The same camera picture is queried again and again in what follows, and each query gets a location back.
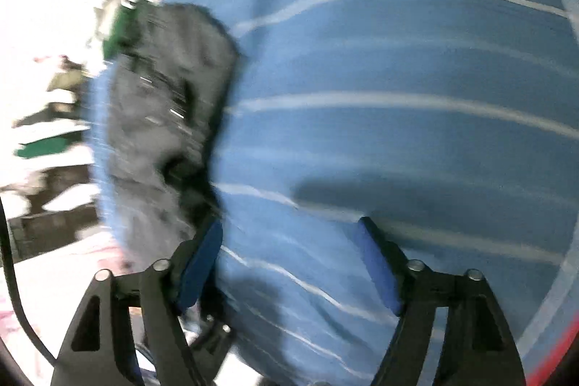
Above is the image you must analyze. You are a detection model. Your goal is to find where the blue striped sheet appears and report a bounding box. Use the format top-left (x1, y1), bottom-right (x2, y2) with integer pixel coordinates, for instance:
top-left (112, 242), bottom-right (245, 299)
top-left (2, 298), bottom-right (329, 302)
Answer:
top-left (86, 0), bottom-right (579, 386)

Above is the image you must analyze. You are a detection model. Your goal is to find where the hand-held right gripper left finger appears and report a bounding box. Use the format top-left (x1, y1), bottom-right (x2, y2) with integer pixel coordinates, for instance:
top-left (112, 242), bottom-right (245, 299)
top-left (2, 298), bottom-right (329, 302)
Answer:
top-left (50, 218), bottom-right (224, 386)

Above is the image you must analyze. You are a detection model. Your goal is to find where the dark low furniture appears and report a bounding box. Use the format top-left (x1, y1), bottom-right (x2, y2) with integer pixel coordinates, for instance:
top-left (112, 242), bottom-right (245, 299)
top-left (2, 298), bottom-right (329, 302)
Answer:
top-left (8, 205), bottom-right (102, 262)

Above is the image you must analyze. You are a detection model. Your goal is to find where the small green cloth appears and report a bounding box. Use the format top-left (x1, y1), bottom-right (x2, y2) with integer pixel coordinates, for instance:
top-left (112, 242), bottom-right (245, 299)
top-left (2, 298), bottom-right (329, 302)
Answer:
top-left (13, 135), bottom-right (75, 158)

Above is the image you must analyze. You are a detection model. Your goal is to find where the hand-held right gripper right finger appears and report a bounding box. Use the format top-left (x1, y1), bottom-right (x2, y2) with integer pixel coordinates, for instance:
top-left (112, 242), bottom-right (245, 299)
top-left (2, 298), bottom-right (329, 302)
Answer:
top-left (356, 216), bottom-right (528, 386)

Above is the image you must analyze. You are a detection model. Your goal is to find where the dark grey garment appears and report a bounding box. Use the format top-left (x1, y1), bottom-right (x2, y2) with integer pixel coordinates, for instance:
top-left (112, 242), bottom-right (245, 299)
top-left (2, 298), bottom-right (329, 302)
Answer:
top-left (105, 3), bottom-right (244, 278)

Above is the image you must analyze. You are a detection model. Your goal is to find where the black cable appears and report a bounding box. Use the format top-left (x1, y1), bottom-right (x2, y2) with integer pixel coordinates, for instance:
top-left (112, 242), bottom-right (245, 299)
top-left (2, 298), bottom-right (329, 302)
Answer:
top-left (0, 196), bottom-right (59, 369)

